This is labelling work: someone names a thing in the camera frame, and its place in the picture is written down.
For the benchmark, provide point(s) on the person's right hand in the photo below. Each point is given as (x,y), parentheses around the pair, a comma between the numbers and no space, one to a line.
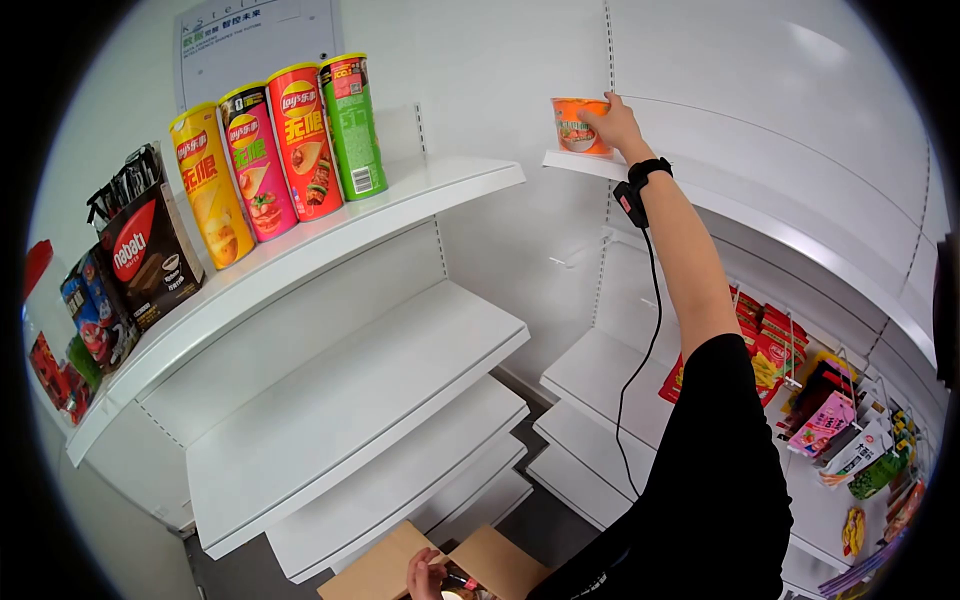
(619,127)

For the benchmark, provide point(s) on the person's left hand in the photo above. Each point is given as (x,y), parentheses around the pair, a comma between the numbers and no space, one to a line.
(424,581)

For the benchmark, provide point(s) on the person's right thumb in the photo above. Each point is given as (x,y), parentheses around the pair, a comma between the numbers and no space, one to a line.
(592,114)

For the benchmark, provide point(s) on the person's right fingers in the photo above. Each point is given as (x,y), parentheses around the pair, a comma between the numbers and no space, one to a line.
(613,98)

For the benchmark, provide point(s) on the person's left fingers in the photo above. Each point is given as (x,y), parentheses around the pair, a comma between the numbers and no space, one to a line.
(436,571)

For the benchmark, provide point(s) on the orange noodle cup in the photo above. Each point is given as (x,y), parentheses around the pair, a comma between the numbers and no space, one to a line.
(573,131)

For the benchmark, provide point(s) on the dark round container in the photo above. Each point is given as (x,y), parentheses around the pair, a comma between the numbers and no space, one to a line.
(459,585)

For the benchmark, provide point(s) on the brown cardboard box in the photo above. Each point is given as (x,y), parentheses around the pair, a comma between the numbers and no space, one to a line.
(375,574)

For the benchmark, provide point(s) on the black wrist band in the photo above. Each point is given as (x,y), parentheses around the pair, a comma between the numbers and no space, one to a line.
(635,196)

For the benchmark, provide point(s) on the shop shelf with crisp tubes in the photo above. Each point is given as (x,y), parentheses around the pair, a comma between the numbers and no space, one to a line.
(337,390)

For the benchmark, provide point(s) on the white wall notice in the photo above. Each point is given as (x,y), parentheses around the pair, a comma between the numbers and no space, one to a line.
(247,45)

